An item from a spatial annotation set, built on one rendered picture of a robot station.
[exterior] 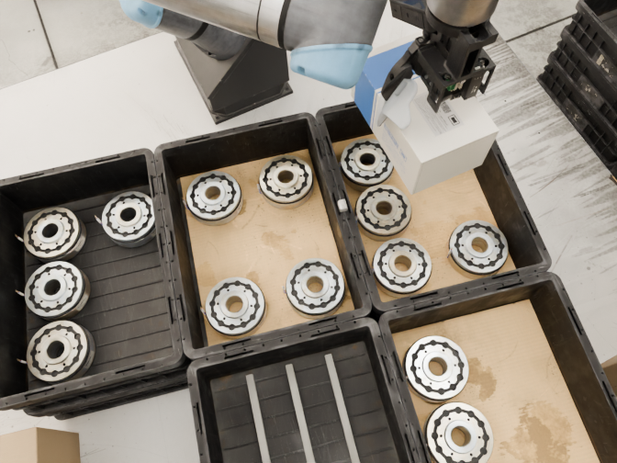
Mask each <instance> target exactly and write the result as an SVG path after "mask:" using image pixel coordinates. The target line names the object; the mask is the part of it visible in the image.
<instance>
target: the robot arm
mask: <svg viewBox="0 0 617 463"><path fill-rule="evenodd" d="M119 2H120V5H121V7H122V9H123V11H124V13H125V14H126V15H127V16H128V17H129V18H130V19H131V20H133V21H136V22H138V23H140V24H142V25H143V26H145V27H146V28H155V29H158V30H160V31H162V32H165V33H168V34H171V35H174V36H176V37H179V38H182V39H185V40H189V41H190V42H192V43H193V44H194V45H195V46H196V47H198V48H199V49H200V50H201V51H203V52H204V53H205V54H206V55H207V56H209V57H211V58H214V59H217V60H227V59H229V58H231V57H232V56H234V55H235V54H236V53H237V52H238V51H239V50H240V49H241V47H242V45H243V44H244V42H245V41H246V39H247V37H249V38H252V39H255V40H259V41H261V42H264V43H267V44H270V45H273V46H276V47H278V48H281V49H285V50H287V51H291V53H290V56H291V60H290V64H289V66H290V69H291V70H292V71H293V72H294V73H299V74H301V75H304V76H306V77H309V78H312V79H315V80H317V81H320V82H323V83H325V84H328V85H332V86H335V87H338V88H341V89H350V88H353V87H354V86H355V85H356V84H357V83H358V81H359V78H360V76H361V73H362V71H363V69H364V67H365V63H366V60H367V58H368V55H369V53H370V52H371V51H372V49H373V46H372V44H373V42H374V39H375V36H376V32H377V29H378V26H379V24H380V21H381V18H382V16H383V13H384V10H385V7H386V5H387V0H119ZM498 2H499V0H389V3H390V9H391V14H392V17H394V18H396V19H398V20H401V21H403V22H405V23H408V24H410V25H412V26H414V27H416V28H420V29H422V36H420V37H418V38H415V40H414V41H413V42H412V43H411V45H410V46H409V47H408V49H407V50H406V51H405V53H404V55H403V56H402V57H401V58H400V59H399V60H398V61H397V62H396V63H395V65H394V66H393V67H392V68H391V70H390V71H389V73H388V75H387V78H386V80H385V82H384V84H383V87H382V89H381V96H380V98H379V101H378V105H377V110H376V125H377V126H378V127H380V126H381V125H382V123H383V122H384V121H385V120H386V118H389V119H390V120H391V121H393V122H394V123H395V124H396V125H397V126H398V127H399V128H400V129H403V130H404V129H406V128H407V127H408V126H409V124H410V122H411V117H410V111H409V104H410V102H411V101H412V99H413V98H414V97H415V96H416V94H417V91H418V85H417V83H416V82H415V81H414V80H412V79H411V77H412V75H414V73H415V74H416V75H418V76H420V77H421V80H422V81H423V82H424V84H425V85H426V87H427V90H428V92H429V94H428V96H427V101H428V103H429V104H430V106H431V107H432V109H433V111H434V112H435V113H438V110H439V107H440V105H441V102H443V101H445V100H447V99H450V101H451V100H453V99H456V98H459V97H460V96H461V97H462V98H463V99H464V100H467V99H468V98H471V97H473V96H476V95H477V91H478V90H479V91H480V92H481V94H482V95H484V96H486V92H485V91H486V89H487V87H488V83H489V81H490V79H491V76H492V74H493V73H494V70H495V68H496V66H497V65H496V64H495V63H494V62H493V61H492V60H491V58H490V57H489V56H488V54H487V53H486V51H485V50H484V49H483V47H485V46H488V45H489V44H492V43H494V42H496V40H497V37H498V35H499V33H498V31H497V30H496V29H495V28H494V26H493V25H492V24H491V23H490V18H491V16H492V15H493V13H494V12H495V10H496V7H497V4H498ZM483 64H484V66H485V68H484V67H483ZM412 70H413V71H414V72H413V71H412ZM487 71H489V73H488V77H487V80H486V82H485V83H484V84H483V82H482V80H483V77H484V75H485V73H486V72H487ZM435 101H437V103H436V102H435Z"/></svg>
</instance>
